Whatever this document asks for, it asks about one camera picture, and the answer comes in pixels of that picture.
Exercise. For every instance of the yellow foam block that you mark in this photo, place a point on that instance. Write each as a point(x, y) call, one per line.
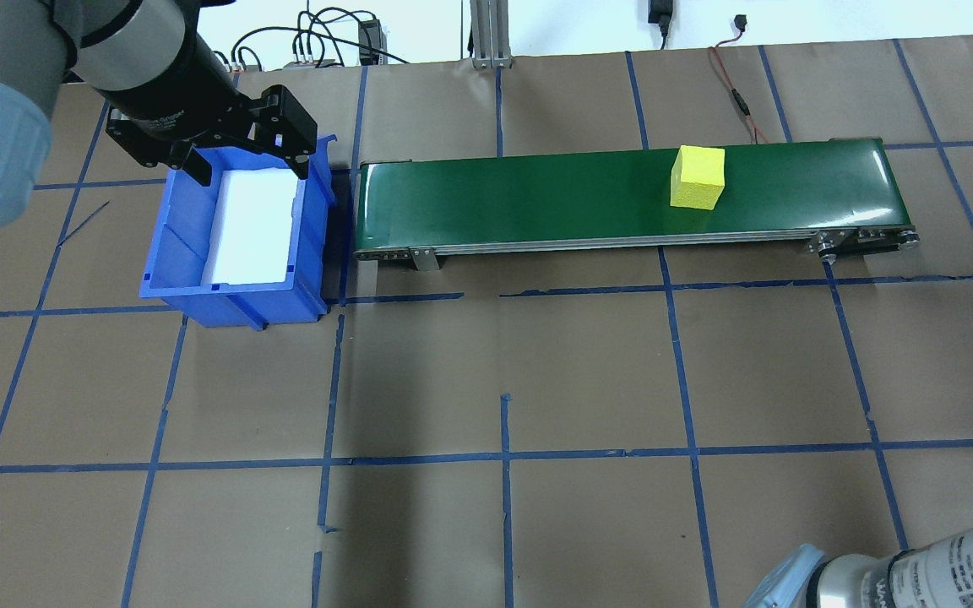
point(698, 177)

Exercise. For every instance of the white foam pad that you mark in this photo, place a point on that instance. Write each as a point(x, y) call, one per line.
point(254, 228)

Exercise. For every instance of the black adapter box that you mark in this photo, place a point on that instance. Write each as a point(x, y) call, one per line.
point(368, 40)

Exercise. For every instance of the blue plastic bin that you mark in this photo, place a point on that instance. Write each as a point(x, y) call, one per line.
point(233, 308)

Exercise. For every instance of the green conveyor belt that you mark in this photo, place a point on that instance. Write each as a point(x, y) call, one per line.
point(554, 203)

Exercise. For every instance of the black power plug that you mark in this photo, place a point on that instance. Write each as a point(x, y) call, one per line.
point(660, 10)

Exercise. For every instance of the aluminium profile post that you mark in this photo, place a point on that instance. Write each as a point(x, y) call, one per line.
point(491, 34)

